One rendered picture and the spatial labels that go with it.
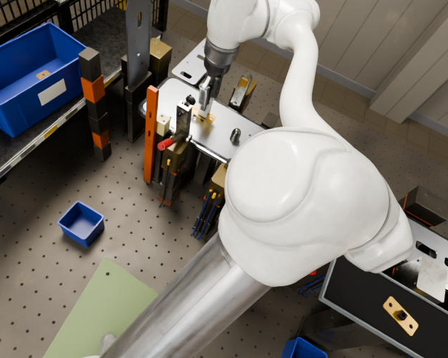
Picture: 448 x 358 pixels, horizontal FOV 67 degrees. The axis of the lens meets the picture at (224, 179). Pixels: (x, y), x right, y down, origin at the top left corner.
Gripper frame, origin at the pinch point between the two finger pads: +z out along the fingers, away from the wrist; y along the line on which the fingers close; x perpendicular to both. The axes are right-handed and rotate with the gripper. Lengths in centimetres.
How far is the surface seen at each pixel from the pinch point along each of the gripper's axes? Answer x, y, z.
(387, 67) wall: -74, 200, 75
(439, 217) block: -85, 13, 4
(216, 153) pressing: -10.8, -9.4, 6.5
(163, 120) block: 7.3, -13.0, 0.4
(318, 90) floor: -36, 174, 106
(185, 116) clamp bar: -0.9, -17.1, -11.7
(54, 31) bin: 48.3, -10.3, -6.5
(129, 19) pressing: 26.7, -3.3, -18.7
